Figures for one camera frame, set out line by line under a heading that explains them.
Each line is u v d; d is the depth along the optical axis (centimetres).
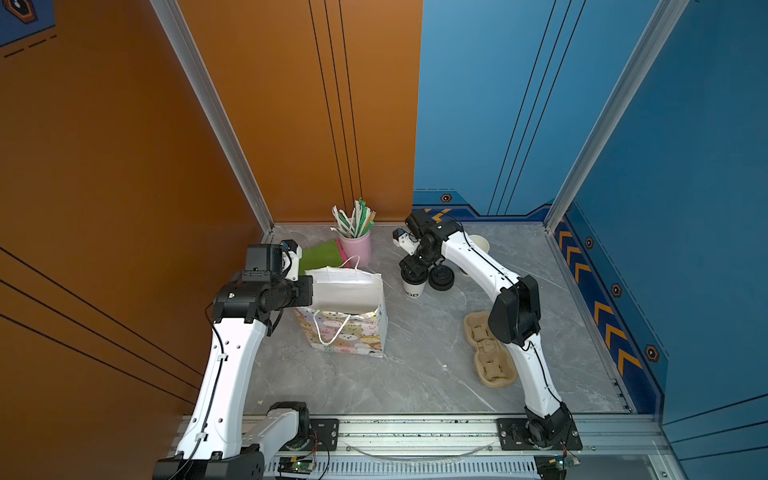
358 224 99
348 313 67
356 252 104
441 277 99
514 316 56
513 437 72
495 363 83
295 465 71
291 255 64
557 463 70
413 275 83
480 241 97
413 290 96
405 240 85
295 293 61
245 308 45
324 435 74
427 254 78
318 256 109
